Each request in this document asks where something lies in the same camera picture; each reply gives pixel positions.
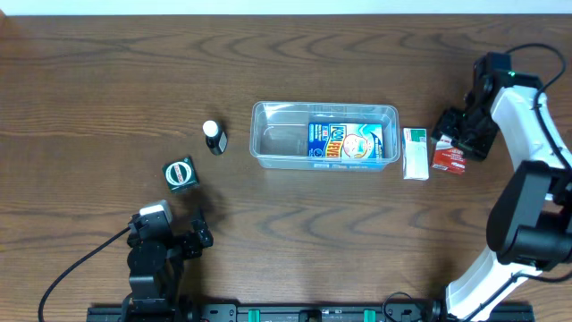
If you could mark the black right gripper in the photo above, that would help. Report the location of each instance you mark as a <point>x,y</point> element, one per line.
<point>457,134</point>

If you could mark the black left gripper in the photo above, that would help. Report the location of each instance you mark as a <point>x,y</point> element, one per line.
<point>192,239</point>

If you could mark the red medicine box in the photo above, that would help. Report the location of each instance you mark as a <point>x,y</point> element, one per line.
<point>448,158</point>

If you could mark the white Panadol box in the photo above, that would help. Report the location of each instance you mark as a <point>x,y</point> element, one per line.
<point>415,154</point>

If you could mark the green round-label box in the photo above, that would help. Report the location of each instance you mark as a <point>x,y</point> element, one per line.
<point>180,175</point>

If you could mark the dark bottle white cap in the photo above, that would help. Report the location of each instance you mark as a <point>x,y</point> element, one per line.
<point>216,138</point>

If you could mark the blue Kool Fever box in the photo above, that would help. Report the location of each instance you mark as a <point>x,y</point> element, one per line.
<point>345,140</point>

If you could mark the clear plastic container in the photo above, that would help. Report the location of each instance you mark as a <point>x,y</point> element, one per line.
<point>279,130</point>

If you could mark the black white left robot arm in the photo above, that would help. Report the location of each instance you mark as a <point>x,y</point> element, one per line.
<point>156,263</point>

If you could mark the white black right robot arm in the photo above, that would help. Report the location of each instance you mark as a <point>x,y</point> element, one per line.
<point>528,230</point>

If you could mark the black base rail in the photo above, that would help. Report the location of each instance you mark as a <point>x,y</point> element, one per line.
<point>228,312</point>

